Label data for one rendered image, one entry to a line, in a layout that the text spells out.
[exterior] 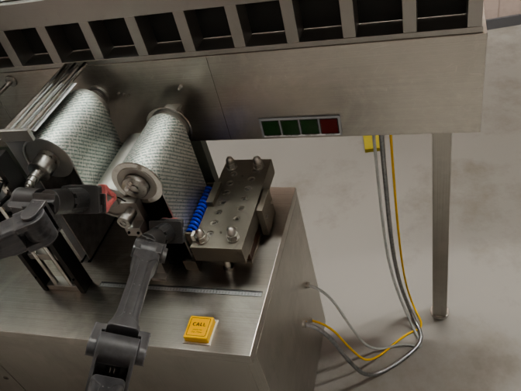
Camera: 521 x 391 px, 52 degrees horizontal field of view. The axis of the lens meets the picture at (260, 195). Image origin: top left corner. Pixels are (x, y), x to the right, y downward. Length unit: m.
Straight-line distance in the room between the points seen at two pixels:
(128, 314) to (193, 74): 0.79
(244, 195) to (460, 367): 1.23
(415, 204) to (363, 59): 1.65
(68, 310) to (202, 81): 0.81
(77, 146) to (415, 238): 1.84
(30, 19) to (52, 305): 0.87
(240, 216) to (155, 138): 0.34
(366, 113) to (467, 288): 1.31
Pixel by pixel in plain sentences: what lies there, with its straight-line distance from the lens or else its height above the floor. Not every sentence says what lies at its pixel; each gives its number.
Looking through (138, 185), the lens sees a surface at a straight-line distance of 1.49.
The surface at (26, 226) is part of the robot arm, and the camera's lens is 1.17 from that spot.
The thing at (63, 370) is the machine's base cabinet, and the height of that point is 0.63.
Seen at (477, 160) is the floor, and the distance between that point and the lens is 3.33.
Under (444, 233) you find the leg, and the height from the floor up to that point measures 0.55.
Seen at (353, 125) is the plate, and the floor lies 1.18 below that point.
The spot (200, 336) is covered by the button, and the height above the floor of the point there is 0.92.
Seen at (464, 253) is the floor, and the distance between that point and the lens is 2.82.
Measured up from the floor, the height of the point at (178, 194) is 1.14.
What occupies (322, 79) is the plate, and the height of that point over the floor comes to 1.34.
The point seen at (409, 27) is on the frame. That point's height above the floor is 1.47.
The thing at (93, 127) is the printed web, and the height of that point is 1.34.
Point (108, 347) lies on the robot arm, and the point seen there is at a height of 1.33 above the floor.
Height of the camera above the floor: 2.12
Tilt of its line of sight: 41 degrees down
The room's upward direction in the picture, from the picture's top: 16 degrees counter-clockwise
